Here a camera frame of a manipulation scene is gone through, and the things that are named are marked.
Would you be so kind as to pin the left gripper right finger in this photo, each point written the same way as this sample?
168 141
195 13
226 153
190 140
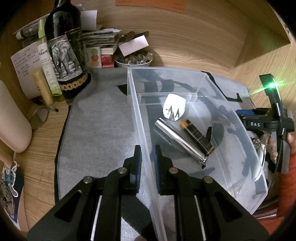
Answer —
162 165

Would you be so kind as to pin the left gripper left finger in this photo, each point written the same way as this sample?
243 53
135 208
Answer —
133 173

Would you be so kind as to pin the silver metal cylinder tool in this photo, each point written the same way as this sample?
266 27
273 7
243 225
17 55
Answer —
187 145

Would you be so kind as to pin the brown cylindrical battery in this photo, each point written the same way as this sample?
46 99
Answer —
202 142

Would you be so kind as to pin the person's right hand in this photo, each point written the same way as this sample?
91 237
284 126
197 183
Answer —
272 149

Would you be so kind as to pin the grey mat with black letters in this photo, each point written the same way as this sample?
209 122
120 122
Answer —
118 109

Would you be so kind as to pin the white bowl of stones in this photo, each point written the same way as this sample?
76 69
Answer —
141 59

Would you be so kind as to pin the white paper card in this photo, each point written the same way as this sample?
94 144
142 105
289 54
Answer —
133 45

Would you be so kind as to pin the pink insulated mug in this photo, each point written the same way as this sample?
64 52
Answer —
16 131

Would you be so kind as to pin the cartoon sticker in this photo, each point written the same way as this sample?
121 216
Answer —
11 189

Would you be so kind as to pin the yellow lip balm tube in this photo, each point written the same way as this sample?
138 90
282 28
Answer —
43 87

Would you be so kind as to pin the green slim tube bottle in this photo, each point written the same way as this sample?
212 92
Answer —
45 59

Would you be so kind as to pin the orange sticky note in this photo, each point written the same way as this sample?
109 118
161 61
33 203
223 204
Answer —
171 5

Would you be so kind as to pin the handwritten white note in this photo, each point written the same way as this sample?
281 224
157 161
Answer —
25 62

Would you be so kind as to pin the dark wine bottle elephant label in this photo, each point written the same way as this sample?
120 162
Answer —
63 34

